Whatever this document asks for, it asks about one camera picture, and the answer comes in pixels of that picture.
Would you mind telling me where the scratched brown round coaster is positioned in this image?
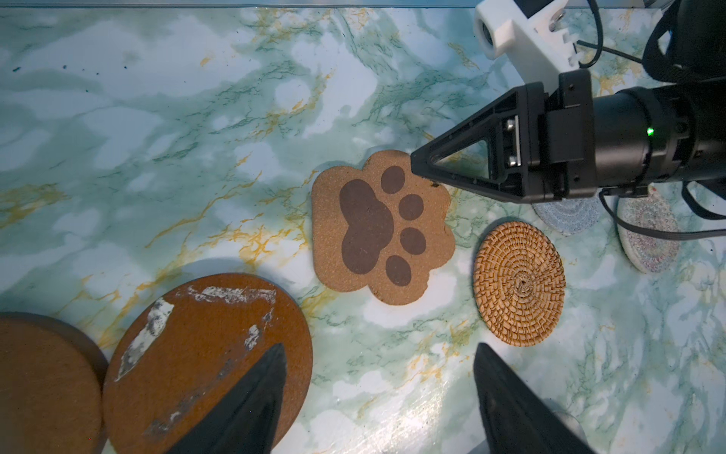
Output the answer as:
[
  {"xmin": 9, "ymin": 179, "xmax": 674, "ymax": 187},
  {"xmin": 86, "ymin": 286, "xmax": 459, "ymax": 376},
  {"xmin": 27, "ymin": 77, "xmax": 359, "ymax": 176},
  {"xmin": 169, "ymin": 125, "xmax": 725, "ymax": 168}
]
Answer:
[{"xmin": 103, "ymin": 274, "xmax": 313, "ymax": 453}]

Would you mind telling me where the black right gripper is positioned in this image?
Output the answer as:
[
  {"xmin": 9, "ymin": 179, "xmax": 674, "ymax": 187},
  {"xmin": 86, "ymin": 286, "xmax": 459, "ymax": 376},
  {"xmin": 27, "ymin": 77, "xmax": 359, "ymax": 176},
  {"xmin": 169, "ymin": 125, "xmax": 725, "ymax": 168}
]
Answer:
[{"xmin": 410, "ymin": 70, "xmax": 695, "ymax": 202}]

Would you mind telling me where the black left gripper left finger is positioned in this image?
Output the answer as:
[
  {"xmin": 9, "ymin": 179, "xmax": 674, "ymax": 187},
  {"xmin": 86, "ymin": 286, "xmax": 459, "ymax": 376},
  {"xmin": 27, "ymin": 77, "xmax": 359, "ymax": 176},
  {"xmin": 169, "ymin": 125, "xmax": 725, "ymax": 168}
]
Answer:
[{"xmin": 168, "ymin": 344, "xmax": 287, "ymax": 453}]

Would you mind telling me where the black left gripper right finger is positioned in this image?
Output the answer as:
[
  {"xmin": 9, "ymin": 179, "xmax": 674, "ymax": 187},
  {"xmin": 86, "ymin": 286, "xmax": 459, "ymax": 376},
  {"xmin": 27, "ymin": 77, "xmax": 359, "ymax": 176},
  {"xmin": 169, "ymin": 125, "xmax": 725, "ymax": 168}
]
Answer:
[{"xmin": 474, "ymin": 344, "xmax": 593, "ymax": 453}]

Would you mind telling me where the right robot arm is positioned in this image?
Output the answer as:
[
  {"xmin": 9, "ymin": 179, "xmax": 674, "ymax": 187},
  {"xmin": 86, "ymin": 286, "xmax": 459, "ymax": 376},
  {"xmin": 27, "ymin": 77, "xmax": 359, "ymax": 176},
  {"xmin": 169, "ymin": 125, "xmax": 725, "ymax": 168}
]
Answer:
[{"xmin": 410, "ymin": 1, "xmax": 725, "ymax": 204}]

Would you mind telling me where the plain brown round coaster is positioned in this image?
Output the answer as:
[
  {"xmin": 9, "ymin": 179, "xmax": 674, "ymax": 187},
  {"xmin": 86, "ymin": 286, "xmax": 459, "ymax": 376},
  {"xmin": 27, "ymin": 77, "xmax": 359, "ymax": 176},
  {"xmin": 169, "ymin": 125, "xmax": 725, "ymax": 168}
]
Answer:
[{"xmin": 1, "ymin": 312, "xmax": 108, "ymax": 453}]

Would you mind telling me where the rattan wicker round coaster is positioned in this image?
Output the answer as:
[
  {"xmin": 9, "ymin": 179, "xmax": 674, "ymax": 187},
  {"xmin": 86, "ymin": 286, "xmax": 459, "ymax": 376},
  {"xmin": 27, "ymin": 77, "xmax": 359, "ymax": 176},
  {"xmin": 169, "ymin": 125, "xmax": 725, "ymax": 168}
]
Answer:
[{"xmin": 473, "ymin": 221, "xmax": 566, "ymax": 347}]

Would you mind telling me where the paw print cork coaster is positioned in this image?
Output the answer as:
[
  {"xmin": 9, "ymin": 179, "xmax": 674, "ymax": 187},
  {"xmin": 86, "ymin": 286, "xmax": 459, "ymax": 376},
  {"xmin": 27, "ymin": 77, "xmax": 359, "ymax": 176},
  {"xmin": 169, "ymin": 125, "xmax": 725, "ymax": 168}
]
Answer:
[{"xmin": 311, "ymin": 149, "xmax": 456, "ymax": 306}]

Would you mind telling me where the grey woven round coaster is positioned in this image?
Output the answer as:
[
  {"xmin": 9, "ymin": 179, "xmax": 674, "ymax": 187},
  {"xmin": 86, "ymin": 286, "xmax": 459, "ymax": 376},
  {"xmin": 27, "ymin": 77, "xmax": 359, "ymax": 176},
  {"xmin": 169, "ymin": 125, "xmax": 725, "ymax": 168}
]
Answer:
[{"xmin": 531, "ymin": 198, "xmax": 603, "ymax": 236}]

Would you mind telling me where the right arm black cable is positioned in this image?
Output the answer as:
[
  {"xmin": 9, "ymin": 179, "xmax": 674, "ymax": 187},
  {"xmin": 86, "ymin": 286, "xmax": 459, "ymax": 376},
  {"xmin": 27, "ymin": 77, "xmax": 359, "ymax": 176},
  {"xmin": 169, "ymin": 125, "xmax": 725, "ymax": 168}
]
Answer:
[{"xmin": 575, "ymin": 0, "xmax": 726, "ymax": 240}]

